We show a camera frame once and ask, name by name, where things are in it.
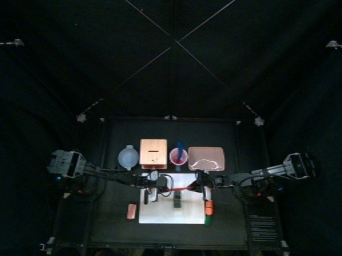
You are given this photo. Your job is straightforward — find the orange and green toy knife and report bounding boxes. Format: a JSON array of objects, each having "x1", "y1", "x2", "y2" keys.
[{"x1": 203, "y1": 199, "x2": 215, "y2": 228}]

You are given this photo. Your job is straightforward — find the pink salmon toy sushi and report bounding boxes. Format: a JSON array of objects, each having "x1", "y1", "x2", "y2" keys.
[{"x1": 125, "y1": 203, "x2": 137, "y2": 221}]

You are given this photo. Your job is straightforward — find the white cutting board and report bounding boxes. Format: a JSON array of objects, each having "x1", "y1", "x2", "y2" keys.
[{"x1": 137, "y1": 172, "x2": 207, "y2": 225}]

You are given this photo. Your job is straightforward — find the wooden box with slot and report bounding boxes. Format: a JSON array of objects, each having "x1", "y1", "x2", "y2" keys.
[{"x1": 139, "y1": 138, "x2": 169, "y2": 170}]

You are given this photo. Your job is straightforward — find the blue utensil in cup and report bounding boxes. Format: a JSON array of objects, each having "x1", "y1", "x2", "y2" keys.
[{"x1": 175, "y1": 141, "x2": 185, "y2": 172}]

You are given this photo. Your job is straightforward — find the white printed label sheet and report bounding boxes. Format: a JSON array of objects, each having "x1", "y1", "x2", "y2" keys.
[{"x1": 247, "y1": 213, "x2": 279, "y2": 245}]

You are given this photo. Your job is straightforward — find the red gripper cable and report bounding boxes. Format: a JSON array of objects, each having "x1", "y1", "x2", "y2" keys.
[{"x1": 164, "y1": 185, "x2": 197, "y2": 193}]

